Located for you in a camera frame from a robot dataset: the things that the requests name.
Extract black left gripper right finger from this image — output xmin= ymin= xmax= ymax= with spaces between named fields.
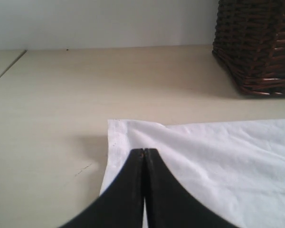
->
xmin=144 ymin=149 xmax=233 ymax=228

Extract white t-shirt with red lettering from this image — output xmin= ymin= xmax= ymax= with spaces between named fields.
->
xmin=101 ymin=119 xmax=285 ymax=228

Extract brown wicker basket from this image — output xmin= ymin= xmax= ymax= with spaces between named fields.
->
xmin=212 ymin=0 xmax=285 ymax=97

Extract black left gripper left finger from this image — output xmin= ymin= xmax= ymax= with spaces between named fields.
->
xmin=62 ymin=149 xmax=144 ymax=228

